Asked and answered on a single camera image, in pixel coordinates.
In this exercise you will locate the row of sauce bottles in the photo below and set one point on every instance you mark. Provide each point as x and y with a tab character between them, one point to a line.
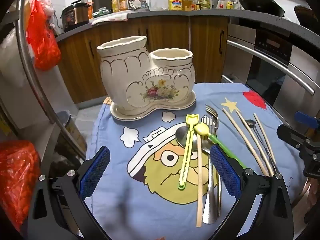
202	3

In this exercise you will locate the hanging red plastic bag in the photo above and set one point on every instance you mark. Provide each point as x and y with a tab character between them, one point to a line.
42	47

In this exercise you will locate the brown electric pressure cooker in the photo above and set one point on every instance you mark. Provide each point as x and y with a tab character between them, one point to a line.
75	16

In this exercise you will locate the green box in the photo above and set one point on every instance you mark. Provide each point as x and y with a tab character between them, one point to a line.
105	11

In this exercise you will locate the white ceramic drip tray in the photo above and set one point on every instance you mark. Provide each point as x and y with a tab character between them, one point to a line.
130	117

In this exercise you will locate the white patterned plastic bag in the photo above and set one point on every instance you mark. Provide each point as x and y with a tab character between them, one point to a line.
48	5

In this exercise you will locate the slim orange bottle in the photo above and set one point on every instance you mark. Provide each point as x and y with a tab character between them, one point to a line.
90	11

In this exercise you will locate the large metal spoon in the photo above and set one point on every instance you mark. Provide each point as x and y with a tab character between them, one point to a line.
181	136

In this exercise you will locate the metal fork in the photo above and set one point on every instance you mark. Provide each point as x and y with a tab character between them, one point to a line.
212	115

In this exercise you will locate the yellow dish soap bottle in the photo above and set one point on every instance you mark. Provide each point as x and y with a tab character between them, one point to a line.
115	5

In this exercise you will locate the stainless built-in oven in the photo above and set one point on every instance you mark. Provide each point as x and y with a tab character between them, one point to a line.
272	45

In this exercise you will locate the black wok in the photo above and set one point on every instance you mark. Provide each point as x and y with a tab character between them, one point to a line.
260	3

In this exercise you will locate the white plastic jug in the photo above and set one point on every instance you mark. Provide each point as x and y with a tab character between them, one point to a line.
220	4

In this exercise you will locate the orange dish soap bottle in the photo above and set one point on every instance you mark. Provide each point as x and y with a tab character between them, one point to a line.
123	3

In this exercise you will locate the bulging red plastic bag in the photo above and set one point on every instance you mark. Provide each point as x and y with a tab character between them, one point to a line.
17	180

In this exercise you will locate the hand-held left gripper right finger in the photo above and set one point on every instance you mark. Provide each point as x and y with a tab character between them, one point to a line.
223	171

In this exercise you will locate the yellow cooking oil bottle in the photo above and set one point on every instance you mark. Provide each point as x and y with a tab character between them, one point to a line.
175	3

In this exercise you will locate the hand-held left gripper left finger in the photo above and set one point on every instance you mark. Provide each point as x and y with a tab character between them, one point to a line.
96	171

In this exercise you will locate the white kitchen towel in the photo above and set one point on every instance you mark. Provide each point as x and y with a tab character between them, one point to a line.
110	17

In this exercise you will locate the white floral ceramic utensil holder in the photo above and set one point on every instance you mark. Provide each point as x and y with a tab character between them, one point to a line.
120	80

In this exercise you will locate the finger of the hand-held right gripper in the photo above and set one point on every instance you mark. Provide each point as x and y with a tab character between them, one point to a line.
303	118
292	136

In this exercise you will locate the blue cartoon printed cloth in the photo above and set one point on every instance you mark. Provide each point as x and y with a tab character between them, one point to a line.
225	92

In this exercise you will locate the wooden chopstick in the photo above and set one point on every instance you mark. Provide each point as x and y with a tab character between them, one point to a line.
263	135
199	180
233	125
245	130

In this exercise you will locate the grey kitchen countertop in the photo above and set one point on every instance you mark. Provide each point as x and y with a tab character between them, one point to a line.
200	13

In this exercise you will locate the small yellow bottle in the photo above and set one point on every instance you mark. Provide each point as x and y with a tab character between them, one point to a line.
229	5

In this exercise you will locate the wooden kitchen cabinets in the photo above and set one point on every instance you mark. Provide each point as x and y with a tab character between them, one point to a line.
175	37

